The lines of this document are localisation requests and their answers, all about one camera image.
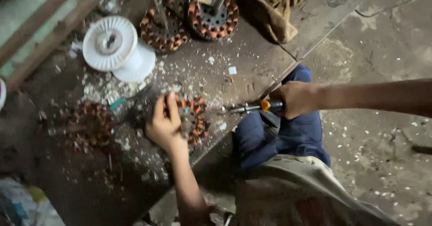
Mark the small white paper piece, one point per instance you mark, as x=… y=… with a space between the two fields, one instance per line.
x=232 y=70

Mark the person's blue trousers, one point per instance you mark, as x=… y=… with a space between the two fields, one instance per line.
x=283 y=131

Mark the crumpled plastic bag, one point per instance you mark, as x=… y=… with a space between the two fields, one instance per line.
x=27 y=205

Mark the brown crumpled cloth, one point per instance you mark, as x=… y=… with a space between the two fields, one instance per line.
x=275 y=8

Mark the wooden beam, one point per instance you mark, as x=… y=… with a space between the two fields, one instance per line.
x=50 y=33

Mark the person's right hand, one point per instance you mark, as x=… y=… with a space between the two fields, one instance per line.
x=298 y=97

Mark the person's grey shirt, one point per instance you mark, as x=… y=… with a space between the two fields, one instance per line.
x=300 y=194

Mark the copper wound motor stator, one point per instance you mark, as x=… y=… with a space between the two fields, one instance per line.
x=162 y=28
x=194 y=119
x=213 y=11
x=89 y=124

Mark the person's right fingers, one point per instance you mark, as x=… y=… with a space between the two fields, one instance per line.
x=278 y=96

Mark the person's left hand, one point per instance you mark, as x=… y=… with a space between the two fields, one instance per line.
x=163 y=126

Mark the heap of white paper scraps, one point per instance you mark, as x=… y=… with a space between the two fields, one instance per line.
x=111 y=87

